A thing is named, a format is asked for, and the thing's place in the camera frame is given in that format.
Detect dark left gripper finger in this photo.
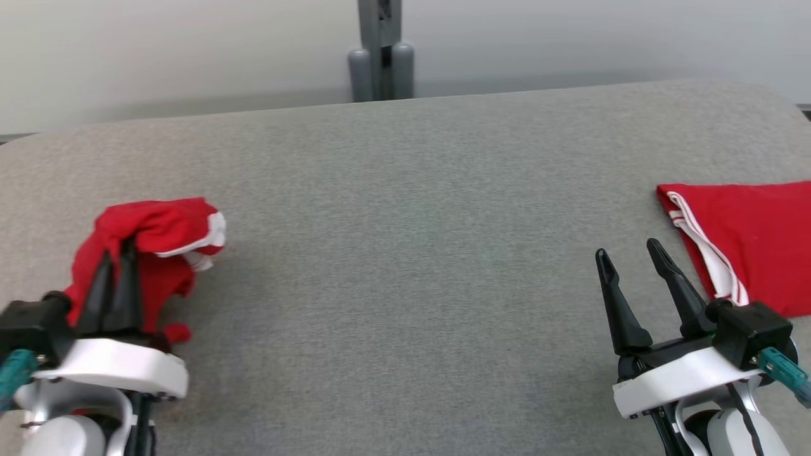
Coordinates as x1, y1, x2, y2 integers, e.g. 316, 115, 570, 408
76, 249, 118, 335
108, 237, 144, 336

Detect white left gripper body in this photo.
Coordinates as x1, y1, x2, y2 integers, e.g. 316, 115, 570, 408
32, 332, 189, 401

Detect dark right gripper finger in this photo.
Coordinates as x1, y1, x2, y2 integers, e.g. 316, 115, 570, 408
594, 248, 653, 357
646, 238, 717, 338

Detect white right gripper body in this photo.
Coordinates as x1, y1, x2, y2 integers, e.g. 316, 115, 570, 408
611, 334, 800, 420

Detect red shorts white stripes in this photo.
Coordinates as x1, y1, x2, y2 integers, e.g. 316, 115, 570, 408
63, 196, 227, 346

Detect red basketball jersey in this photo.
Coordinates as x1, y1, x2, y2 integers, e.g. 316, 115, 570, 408
656, 180, 811, 319

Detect grey cylinder bumper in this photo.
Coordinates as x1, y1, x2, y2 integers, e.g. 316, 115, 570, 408
347, 47, 373, 103
391, 42, 416, 100

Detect teal plug right cable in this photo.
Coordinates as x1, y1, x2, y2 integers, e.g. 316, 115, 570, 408
725, 346, 811, 456

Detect teal plug cable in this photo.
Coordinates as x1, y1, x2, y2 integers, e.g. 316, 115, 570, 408
0, 348, 39, 412
725, 346, 811, 456

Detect teal plug left cable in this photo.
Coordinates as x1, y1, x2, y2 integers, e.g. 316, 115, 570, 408
0, 348, 39, 412

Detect grey metal post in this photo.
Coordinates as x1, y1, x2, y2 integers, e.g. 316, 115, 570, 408
357, 0, 403, 102

